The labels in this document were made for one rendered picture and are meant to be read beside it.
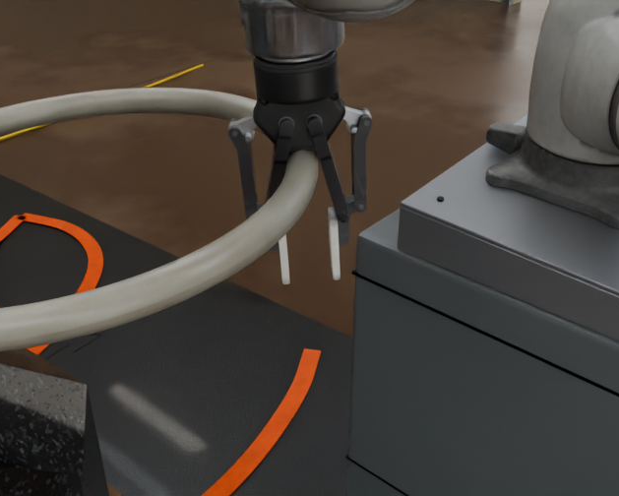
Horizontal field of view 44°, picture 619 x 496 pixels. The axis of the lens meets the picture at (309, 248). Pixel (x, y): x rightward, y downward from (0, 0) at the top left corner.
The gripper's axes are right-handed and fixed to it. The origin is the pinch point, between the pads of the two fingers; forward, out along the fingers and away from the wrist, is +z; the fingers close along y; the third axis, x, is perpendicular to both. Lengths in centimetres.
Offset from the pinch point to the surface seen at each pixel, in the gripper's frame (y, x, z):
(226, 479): 20, -49, 84
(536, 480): -25.5, 2.8, 33.7
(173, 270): 10.2, 19.9, -10.9
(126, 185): 61, -192, 80
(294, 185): 1.0, 8.2, -11.1
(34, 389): 33.6, -4.8, 19.1
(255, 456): 14, -55, 84
